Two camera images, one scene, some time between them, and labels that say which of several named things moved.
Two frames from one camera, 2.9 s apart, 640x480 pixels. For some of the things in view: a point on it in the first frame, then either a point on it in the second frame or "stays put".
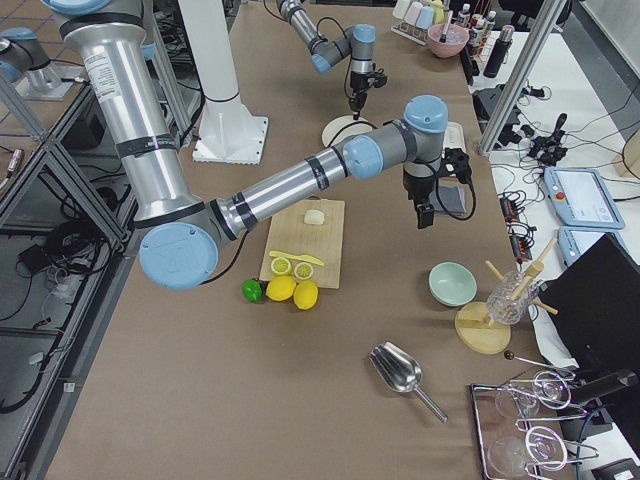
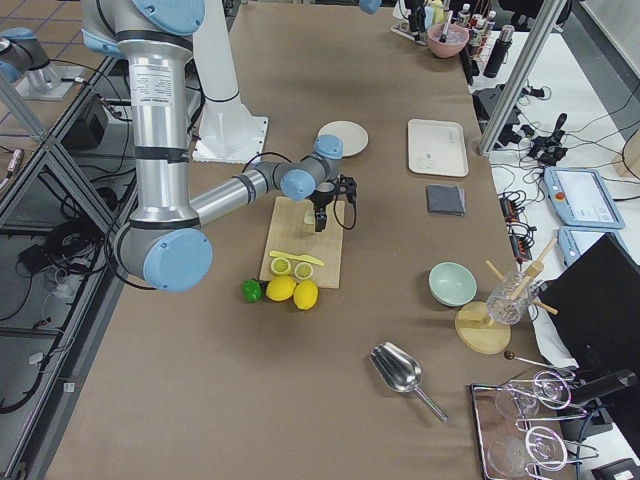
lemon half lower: x=281 y=266 stays put
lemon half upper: x=303 y=270 stays put
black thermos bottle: x=499 y=51 stays put
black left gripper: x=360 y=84 to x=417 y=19
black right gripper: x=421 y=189 to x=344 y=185
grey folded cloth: x=452 y=198 stays put
